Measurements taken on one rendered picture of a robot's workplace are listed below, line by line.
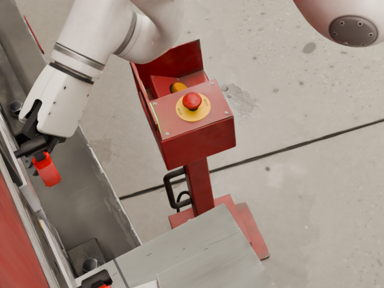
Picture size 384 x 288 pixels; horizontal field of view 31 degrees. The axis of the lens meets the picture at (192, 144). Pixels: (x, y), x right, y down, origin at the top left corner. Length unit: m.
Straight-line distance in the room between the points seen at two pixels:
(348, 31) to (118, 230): 0.59
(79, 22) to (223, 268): 0.42
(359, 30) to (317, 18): 0.05
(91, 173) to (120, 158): 1.06
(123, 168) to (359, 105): 0.82
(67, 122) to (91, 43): 0.13
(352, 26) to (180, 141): 0.71
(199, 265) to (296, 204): 1.19
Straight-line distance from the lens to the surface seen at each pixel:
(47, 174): 0.90
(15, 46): 1.49
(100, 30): 1.06
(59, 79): 1.06
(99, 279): 0.73
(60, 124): 1.09
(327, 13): 0.77
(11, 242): 0.49
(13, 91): 1.37
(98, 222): 1.20
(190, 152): 1.45
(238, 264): 1.00
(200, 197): 1.78
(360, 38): 0.77
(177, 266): 1.01
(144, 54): 1.09
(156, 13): 0.98
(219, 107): 1.41
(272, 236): 2.12
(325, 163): 2.25
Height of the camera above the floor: 1.92
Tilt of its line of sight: 57 degrees down
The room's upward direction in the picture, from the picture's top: 11 degrees counter-clockwise
